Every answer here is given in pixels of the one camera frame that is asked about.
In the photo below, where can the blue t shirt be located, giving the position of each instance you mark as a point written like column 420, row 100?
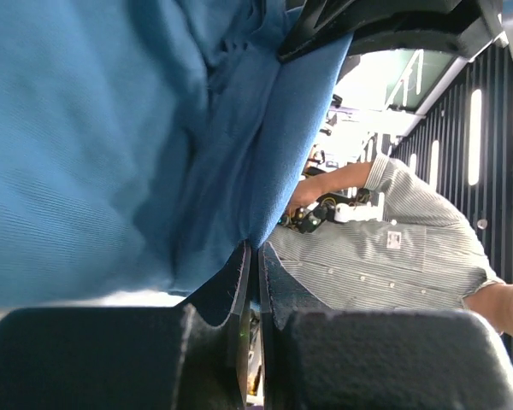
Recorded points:
column 142, row 141

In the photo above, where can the person in striped shirt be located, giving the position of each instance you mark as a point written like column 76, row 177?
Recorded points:
column 423, row 255

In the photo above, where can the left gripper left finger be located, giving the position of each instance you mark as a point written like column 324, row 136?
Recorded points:
column 190, row 356

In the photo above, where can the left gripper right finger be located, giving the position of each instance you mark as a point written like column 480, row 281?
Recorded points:
column 319, row 358

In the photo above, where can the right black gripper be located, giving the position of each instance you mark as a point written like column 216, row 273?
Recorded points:
column 461, row 28

